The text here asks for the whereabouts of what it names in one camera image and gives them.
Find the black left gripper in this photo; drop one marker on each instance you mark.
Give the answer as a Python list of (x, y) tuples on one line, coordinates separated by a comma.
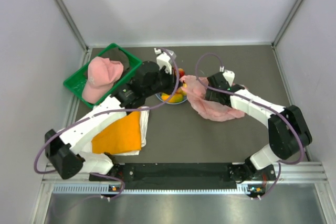
[(172, 80)]

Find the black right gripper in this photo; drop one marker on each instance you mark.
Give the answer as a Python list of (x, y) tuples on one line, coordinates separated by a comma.
[(210, 95)]

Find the pink plastic bag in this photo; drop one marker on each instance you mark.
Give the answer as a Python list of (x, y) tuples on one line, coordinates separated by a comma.
[(209, 110)]

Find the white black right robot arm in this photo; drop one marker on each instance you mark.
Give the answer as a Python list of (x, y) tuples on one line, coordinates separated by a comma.
[(287, 129)]

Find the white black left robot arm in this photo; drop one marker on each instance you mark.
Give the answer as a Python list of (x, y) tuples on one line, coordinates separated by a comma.
[(64, 149)]

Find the blue fruit plate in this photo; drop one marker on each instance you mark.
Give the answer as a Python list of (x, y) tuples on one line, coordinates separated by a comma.
[(158, 95)]

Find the orange green mango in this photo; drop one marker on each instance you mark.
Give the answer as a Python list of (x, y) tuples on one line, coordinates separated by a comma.
[(176, 98)]

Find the dark grey cloth in bin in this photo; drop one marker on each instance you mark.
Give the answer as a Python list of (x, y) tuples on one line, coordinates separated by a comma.
[(120, 57)]

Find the pink baseball cap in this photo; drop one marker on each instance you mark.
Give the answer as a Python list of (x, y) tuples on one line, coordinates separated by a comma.
[(93, 90)]

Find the orange folded cloth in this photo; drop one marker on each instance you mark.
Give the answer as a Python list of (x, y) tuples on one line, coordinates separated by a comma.
[(124, 135)]

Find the green plastic bin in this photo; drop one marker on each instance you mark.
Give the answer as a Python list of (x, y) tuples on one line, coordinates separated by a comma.
[(76, 82)]

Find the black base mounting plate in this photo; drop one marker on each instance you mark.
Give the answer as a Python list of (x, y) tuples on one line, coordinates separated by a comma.
[(187, 175)]

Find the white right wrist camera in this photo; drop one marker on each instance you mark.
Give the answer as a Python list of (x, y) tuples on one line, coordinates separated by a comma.
[(228, 75)]

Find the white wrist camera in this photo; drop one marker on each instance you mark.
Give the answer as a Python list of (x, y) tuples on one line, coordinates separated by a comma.
[(164, 60), (228, 75)]

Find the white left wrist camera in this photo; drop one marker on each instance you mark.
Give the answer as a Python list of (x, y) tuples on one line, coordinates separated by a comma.
[(164, 60)]

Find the grey slotted cable duct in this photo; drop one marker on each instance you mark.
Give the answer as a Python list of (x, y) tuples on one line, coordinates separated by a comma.
[(108, 189)]

